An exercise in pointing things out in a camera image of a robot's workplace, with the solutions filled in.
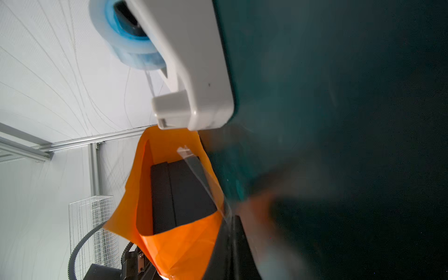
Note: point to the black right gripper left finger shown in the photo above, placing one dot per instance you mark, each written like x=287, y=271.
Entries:
x=220, y=264

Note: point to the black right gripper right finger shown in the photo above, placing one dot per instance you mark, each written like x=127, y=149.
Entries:
x=243, y=266

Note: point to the orange wrapping paper sheet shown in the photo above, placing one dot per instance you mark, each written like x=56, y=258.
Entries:
x=182, y=253

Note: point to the clear tape piece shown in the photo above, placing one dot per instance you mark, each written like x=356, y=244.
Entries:
x=203, y=178

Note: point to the dark blue gift box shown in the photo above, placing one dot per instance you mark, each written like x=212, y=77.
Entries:
x=178, y=198

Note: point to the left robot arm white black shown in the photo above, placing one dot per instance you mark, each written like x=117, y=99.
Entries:
x=95, y=258

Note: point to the green table mat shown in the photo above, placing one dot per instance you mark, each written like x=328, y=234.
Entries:
x=336, y=159

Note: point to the clear tape roll blue core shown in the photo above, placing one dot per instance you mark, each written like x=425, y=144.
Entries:
x=116, y=24

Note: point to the white wire basket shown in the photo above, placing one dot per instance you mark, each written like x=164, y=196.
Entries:
x=87, y=213

